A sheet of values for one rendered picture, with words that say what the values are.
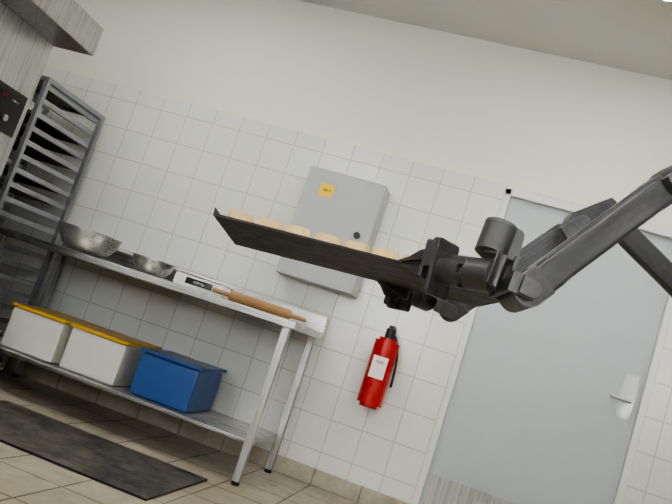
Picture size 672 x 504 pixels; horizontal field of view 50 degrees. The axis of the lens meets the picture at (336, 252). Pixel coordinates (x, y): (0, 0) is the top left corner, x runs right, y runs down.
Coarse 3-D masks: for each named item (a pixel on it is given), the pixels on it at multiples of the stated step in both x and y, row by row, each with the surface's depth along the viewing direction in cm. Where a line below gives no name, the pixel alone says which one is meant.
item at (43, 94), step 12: (48, 84) 431; (36, 96) 487; (48, 96) 483; (72, 96) 454; (36, 108) 428; (60, 108) 497; (72, 108) 495; (84, 108) 471; (36, 120) 430; (24, 132) 426; (24, 144) 426; (12, 168) 423; (12, 180) 424; (0, 192) 421; (0, 204) 420
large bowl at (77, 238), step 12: (60, 228) 428; (72, 228) 422; (84, 228) 421; (72, 240) 424; (84, 240) 422; (96, 240) 424; (108, 240) 429; (84, 252) 430; (96, 252) 429; (108, 252) 435
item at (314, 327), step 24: (0, 240) 415; (24, 240) 409; (96, 264) 398; (120, 264) 472; (48, 288) 472; (168, 288) 388; (240, 312) 397; (264, 312) 375; (288, 336) 376; (312, 336) 416; (24, 360) 401; (96, 384) 390; (264, 384) 371; (168, 408) 387; (264, 408) 371; (288, 408) 428; (240, 432) 386; (264, 432) 416; (240, 456) 366; (240, 480) 366
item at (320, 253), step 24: (216, 216) 132; (240, 240) 160; (264, 240) 149; (288, 240) 140; (312, 240) 132; (312, 264) 171; (336, 264) 159; (360, 264) 148; (384, 264) 139; (408, 288) 170; (456, 288) 147
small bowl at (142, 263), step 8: (136, 256) 432; (144, 256) 429; (136, 264) 433; (144, 264) 430; (152, 264) 429; (160, 264) 431; (168, 264) 434; (144, 272) 434; (152, 272) 432; (160, 272) 434; (168, 272) 438
